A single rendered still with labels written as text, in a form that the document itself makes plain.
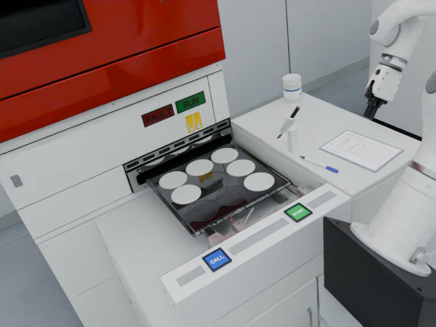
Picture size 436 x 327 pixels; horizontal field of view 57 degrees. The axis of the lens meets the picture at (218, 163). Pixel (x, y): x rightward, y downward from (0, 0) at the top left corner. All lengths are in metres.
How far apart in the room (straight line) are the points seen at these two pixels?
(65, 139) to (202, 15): 0.58
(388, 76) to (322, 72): 2.64
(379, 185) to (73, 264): 1.09
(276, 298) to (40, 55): 0.92
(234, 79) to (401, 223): 2.63
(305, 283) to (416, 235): 0.42
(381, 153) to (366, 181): 0.14
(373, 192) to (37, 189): 1.03
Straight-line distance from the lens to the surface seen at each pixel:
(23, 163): 1.37
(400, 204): 0.94
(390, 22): 1.36
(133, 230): 1.40
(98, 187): 1.46
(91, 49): 1.25
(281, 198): 1.34
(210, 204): 1.29
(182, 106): 1.46
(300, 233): 1.09
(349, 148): 1.36
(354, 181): 1.22
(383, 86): 1.41
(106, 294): 1.76
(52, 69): 1.23
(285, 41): 3.63
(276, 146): 1.38
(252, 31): 3.40
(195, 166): 1.47
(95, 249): 1.60
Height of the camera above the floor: 1.71
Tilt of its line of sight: 34 degrees down
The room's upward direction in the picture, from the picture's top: 11 degrees counter-clockwise
